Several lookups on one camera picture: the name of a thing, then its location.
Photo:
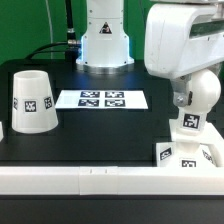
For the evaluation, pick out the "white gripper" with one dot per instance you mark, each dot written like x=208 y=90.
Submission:
x=170 y=51

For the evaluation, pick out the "white lamp bulb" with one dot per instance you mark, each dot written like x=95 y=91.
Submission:
x=205 y=90

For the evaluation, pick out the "white lamp base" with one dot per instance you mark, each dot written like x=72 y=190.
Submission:
x=186 y=149

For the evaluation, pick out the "white lamp shade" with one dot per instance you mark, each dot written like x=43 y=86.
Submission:
x=33 y=109

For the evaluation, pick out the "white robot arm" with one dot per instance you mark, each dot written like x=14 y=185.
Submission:
x=105 y=45

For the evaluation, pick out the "white marker sheet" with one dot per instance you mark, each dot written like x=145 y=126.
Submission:
x=101 y=99

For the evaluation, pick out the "white left fence piece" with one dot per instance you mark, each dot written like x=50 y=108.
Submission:
x=1 y=131

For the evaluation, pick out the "white right fence rail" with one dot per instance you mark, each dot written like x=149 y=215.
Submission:
x=216 y=145

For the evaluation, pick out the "white fence rail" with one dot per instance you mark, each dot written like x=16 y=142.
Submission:
x=110 y=181
x=216 y=145

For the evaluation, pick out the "white front fence rail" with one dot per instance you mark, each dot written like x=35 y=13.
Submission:
x=110 y=181

